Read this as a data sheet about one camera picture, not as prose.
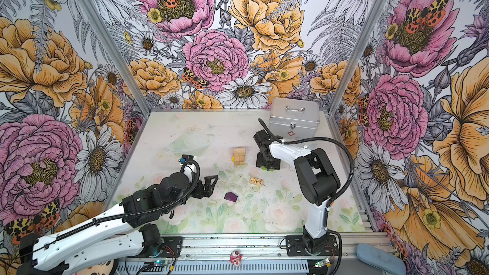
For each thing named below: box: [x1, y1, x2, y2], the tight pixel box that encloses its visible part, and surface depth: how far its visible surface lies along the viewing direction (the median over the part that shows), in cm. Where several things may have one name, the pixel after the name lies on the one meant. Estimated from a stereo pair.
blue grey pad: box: [355, 243, 407, 275], surface depth 71 cm
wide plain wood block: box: [233, 147, 246, 156], surface depth 98 cm
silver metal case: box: [268, 97, 321, 141], surface depth 102 cm
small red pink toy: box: [229, 250, 243, 267], surface depth 70 cm
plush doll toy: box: [73, 258, 120, 275], surface depth 65 cm
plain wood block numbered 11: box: [238, 155, 246, 166], surface depth 99 cm
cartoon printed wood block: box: [249, 176, 265, 186], surface depth 93 cm
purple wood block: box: [223, 192, 238, 203], surface depth 89 cm
